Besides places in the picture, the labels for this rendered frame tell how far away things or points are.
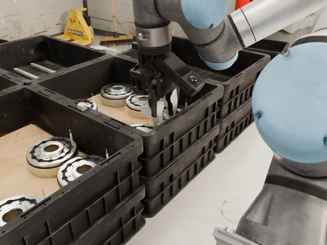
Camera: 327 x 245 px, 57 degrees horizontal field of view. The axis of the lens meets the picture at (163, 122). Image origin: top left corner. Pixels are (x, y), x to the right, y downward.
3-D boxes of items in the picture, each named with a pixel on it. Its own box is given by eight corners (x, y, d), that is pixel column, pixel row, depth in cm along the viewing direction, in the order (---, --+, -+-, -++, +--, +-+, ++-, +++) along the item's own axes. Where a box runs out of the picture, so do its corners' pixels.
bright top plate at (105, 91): (141, 91, 90) (141, 89, 90) (115, 102, 84) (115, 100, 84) (120, 81, 96) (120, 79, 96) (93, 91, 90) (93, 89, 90)
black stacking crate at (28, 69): (116, 88, 103) (113, 56, 97) (37, 124, 83) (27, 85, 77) (47, 63, 124) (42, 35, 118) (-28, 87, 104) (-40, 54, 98)
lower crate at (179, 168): (218, 159, 87) (222, 123, 81) (150, 225, 67) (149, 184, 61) (119, 116, 108) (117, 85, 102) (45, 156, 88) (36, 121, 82)
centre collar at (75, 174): (103, 170, 58) (102, 167, 58) (81, 183, 55) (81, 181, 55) (87, 160, 61) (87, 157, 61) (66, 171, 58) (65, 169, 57)
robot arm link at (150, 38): (178, 20, 63) (153, 32, 58) (179, 42, 65) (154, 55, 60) (150, 15, 67) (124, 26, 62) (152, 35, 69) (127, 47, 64)
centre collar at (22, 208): (35, 217, 48) (34, 214, 48) (4, 236, 45) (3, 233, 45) (21, 201, 51) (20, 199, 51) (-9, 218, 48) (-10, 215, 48)
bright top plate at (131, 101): (170, 101, 84) (170, 99, 84) (143, 113, 78) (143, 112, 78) (145, 90, 90) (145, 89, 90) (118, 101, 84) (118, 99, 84)
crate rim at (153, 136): (226, 94, 77) (227, 85, 75) (148, 149, 56) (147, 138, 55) (115, 61, 98) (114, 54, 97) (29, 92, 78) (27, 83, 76)
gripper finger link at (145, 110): (145, 123, 78) (146, 90, 73) (163, 131, 74) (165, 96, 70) (136, 128, 75) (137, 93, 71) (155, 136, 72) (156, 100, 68)
